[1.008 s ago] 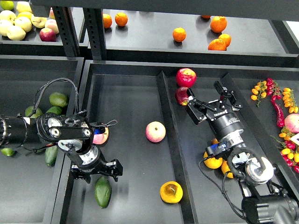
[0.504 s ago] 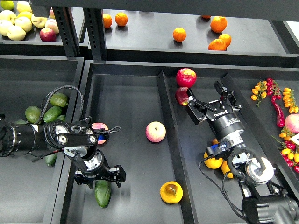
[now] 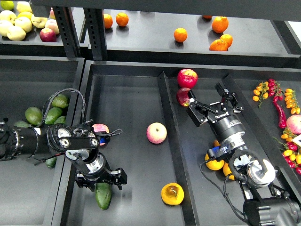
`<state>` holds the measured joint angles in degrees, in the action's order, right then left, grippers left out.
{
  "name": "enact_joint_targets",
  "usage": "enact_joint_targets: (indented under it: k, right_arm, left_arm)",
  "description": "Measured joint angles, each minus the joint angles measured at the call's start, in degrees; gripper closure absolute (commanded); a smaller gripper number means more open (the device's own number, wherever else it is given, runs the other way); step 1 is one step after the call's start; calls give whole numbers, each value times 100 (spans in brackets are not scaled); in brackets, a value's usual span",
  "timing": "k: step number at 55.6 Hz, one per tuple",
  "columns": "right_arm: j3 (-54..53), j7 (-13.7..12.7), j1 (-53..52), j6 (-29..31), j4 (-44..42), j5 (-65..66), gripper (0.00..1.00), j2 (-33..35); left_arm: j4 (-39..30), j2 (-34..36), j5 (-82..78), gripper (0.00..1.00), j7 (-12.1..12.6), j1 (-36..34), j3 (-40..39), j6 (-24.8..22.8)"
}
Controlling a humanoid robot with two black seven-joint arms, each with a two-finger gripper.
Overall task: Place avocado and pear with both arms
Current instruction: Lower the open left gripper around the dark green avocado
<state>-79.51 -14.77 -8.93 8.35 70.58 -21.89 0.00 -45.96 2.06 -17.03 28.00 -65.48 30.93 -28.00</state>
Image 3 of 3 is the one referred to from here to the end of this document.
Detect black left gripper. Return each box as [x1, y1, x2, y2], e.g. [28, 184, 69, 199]
[75, 163, 127, 192]

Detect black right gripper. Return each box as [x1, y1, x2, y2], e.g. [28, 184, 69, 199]
[187, 82, 246, 141]

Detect dark green avocado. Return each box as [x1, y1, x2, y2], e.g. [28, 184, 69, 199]
[95, 183, 112, 210]

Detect yellow pear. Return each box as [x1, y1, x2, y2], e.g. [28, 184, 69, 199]
[213, 140, 221, 147]
[161, 183, 184, 205]
[222, 162, 235, 180]
[206, 160, 225, 171]

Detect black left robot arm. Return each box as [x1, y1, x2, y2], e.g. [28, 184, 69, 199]
[0, 88, 127, 191]

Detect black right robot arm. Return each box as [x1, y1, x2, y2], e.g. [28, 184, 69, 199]
[187, 83, 301, 226]

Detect dark avocado lower right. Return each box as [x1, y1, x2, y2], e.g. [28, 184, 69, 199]
[45, 157, 57, 168]

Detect green avocado upper middle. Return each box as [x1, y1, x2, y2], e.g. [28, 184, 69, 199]
[44, 107, 63, 125]

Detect green avocado top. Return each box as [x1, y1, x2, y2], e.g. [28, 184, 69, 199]
[51, 94, 69, 109]

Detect green avocado upper left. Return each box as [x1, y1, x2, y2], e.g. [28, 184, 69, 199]
[25, 106, 43, 126]

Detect dark red apple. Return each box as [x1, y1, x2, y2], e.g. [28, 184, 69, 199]
[176, 88, 190, 107]

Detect bright red apple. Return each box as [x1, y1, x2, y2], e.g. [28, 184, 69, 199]
[177, 68, 198, 89]

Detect orange cherry tomato bunch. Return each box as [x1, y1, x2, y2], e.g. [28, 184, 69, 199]
[252, 81, 269, 108]

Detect pink apple left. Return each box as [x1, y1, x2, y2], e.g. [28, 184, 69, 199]
[92, 123, 110, 146]

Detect pink apple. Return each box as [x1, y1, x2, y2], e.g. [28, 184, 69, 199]
[92, 123, 110, 146]
[146, 122, 167, 144]

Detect orange front right shelf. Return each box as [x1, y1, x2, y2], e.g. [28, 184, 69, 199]
[209, 39, 228, 51]

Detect pink apple centre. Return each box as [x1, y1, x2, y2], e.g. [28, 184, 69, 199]
[146, 122, 167, 144]

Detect red cherry tomato bunch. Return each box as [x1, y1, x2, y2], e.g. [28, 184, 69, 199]
[268, 79, 283, 102]

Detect orange small right shelf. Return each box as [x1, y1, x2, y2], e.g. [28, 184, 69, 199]
[220, 34, 233, 48]

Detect black middle divided tray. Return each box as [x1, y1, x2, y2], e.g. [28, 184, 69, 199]
[60, 61, 301, 226]

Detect black left tray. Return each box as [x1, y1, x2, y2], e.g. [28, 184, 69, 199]
[0, 56, 84, 226]

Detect red chili pepper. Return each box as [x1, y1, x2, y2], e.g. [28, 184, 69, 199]
[273, 96, 286, 129]

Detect orange centre shelf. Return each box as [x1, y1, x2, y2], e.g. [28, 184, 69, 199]
[174, 28, 188, 43]

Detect large orange right shelf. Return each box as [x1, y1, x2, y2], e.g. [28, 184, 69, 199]
[211, 16, 229, 33]

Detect black upper right shelf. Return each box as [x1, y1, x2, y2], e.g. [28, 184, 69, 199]
[105, 11, 301, 68]

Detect pink apple right edge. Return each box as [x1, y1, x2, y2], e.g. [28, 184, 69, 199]
[286, 114, 301, 135]

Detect orange half hidden top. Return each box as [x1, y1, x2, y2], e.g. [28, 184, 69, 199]
[202, 15, 213, 19]

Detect white label card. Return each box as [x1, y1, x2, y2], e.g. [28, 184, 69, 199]
[292, 134, 301, 146]

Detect mixed cherry tomatoes lower right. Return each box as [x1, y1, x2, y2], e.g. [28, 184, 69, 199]
[273, 127, 301, 175]

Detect orange far left shelf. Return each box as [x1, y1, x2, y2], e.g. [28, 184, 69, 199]
[103, 14, 113, 29]

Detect green avocado by tray wall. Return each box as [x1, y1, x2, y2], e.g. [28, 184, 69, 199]
[53, 116, 66, 125]

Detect orange tomato string right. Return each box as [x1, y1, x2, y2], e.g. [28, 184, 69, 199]
[284, 88, 301, 115]

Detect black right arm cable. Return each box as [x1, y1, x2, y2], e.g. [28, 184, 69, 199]
[199, 157, 247, 223]

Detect black shelf upright post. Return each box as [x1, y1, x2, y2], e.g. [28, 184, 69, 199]
[52, 6, 108, 61]

